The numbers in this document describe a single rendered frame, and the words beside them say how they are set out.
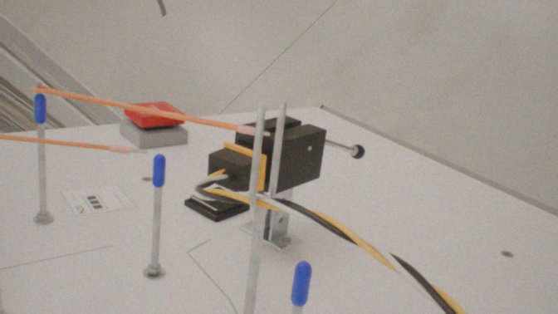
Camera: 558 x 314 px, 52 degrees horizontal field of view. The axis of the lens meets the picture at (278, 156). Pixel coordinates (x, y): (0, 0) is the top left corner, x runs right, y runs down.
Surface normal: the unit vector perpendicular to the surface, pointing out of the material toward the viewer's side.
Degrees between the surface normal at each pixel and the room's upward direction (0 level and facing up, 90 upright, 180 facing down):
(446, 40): 0
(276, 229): 100
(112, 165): 47
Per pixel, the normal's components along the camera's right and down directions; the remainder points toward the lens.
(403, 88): -0.51, -0.55
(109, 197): 0.11, -0.93
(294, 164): 0.75, 0.31
